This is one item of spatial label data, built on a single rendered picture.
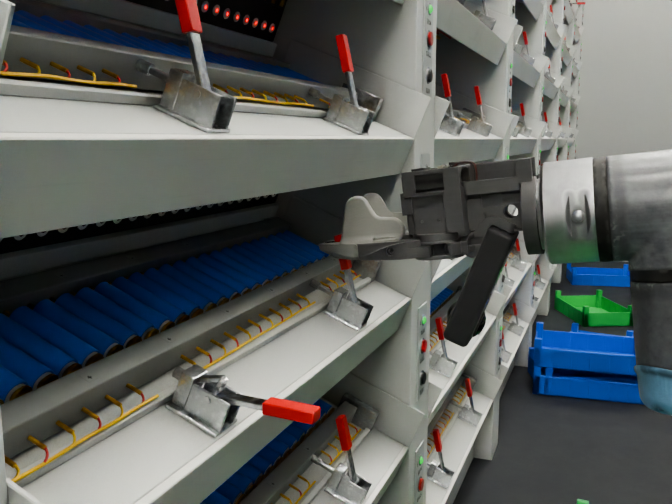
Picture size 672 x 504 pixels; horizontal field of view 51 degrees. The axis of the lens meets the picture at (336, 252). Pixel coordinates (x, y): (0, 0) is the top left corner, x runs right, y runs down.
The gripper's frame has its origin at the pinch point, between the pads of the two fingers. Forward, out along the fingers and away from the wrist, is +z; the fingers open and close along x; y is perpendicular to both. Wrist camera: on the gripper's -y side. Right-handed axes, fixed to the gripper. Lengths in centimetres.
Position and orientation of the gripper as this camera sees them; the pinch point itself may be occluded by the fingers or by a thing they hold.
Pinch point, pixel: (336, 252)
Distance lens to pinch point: 69.7
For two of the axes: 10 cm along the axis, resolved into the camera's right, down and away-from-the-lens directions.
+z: -9.2, 0.6, 3.8
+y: -1.2, -9.9, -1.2
